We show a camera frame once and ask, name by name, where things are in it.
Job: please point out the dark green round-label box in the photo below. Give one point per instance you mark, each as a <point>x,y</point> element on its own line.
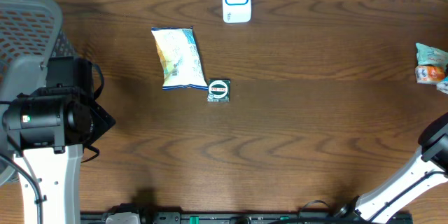
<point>219,90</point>

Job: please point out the white teal package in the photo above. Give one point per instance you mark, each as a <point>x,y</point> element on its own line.
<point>179,57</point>

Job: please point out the orange tissue pack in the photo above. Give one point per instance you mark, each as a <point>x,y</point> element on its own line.
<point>429,74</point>

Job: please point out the teal tissue pack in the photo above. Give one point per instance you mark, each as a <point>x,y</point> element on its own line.
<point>443,85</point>

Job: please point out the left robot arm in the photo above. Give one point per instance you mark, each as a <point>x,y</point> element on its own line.
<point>48,132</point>

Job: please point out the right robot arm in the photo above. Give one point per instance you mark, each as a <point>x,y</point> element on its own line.
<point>426,169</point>

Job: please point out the grey plastic mesh basket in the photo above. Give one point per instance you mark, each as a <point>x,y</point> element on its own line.
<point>31,35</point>

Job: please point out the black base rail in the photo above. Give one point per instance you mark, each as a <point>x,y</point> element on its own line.
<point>220,218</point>

